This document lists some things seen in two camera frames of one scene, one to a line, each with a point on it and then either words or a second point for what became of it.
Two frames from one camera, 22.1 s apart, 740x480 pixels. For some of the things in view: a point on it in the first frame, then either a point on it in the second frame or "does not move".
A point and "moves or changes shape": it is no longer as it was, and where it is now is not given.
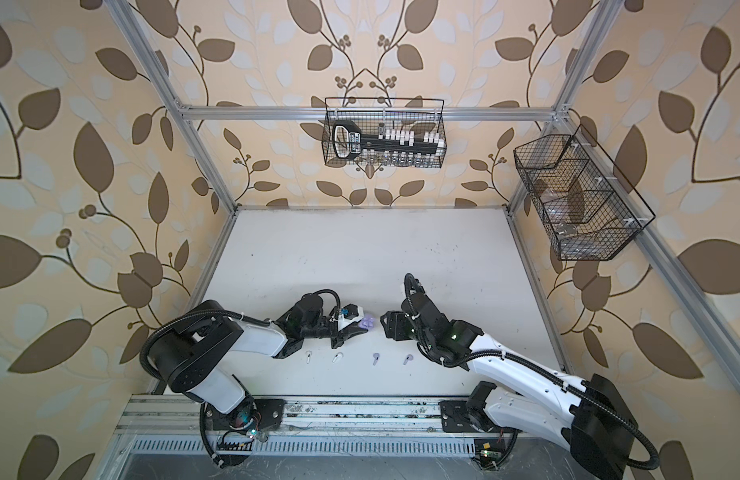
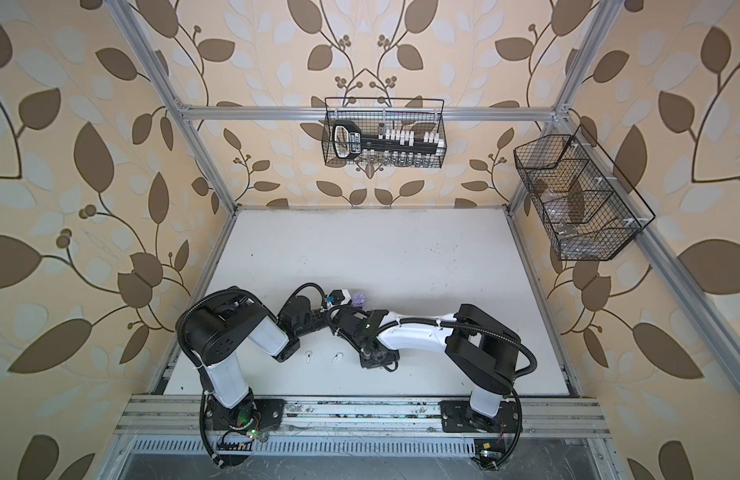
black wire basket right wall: [589, 209] does not move
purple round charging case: [367, 322] moves or changes shape
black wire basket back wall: [420, 116] does not move
